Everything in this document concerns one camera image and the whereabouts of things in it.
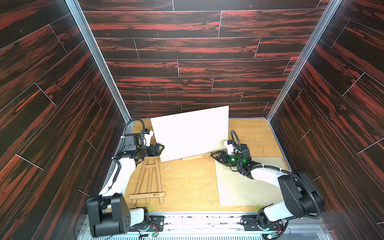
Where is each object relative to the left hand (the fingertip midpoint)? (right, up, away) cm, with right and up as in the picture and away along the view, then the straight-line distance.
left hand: (159, 146), depth 85 cm
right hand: (+33, -5, +4) cm, 33 cm away
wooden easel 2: (-6, -23, +1) cm, 24 cm away
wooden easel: (+22, -7, +8) cm, 24 cm away
